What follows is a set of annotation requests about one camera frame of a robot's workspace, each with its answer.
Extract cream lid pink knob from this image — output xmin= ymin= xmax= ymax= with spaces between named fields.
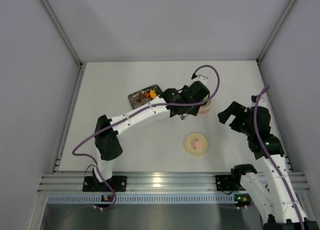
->
xmin=183 ymin=133 xmax=209 ymax=157

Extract right aluminium frame post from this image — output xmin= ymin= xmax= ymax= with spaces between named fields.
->
xmin=256 ymin=0 xmax=298 ymax=66

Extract left aluminium frame post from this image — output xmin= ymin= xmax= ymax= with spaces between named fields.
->
xmin=38 ymin=0 xmax=83 ymax=68

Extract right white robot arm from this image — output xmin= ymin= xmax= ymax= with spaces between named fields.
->
xmin=217 ymin=100 xmax=319 ymax=229

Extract slotted grey cable duct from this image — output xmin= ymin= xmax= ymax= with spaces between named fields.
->
xmin=47 ymin=193 xmax=250 ymax=204

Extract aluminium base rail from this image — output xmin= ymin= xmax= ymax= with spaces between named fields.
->
xmin=37 ymin=171 xmax=311 ymax=193

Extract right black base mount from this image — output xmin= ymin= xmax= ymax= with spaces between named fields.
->
xmin=215 ymin=174 xmax=240 ymax=192

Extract black floral square plate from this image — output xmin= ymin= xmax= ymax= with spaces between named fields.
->
xmin=128 ymin=84 xmax=163 ymax=110

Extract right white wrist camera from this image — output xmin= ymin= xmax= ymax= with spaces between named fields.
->
xmin=250 ymin=95 xmax=267 ymax=108

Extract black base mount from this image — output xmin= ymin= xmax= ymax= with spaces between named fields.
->
xmin=215 ymin=174 xmax=240 ymax=192
xmin=82 ymin=176 xmax=127 ymax=192

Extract cream pink round bowl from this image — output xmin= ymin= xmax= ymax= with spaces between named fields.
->
xmin=198 ymin=100 xmax=212 ymax=114

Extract aluminium frame post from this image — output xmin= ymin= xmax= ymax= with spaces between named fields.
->
xmin=256 ymin=0 xmax=298 ymax=66
xmin=38 ymin=0 xmax=83 ymax=68

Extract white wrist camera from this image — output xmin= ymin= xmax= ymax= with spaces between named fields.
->
xmin=250 ymin=95 xmax=267 ymax=108
xmin=192 ymin=75 xmax=208 ymax=85

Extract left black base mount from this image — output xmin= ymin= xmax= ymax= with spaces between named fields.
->
xmin=82 ymin=176 xmax=127 ymax=192

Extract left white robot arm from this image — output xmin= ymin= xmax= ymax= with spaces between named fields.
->
xmin=93 ymin=76 xmax=210 ymax=183

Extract orange fish-shaped food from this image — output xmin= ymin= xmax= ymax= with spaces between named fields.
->
xmin=149 ymin=90 xmax=157 ymax=99

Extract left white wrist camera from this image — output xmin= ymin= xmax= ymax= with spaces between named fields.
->
xmin=192 ymin=75 xmax=208 ymax=85

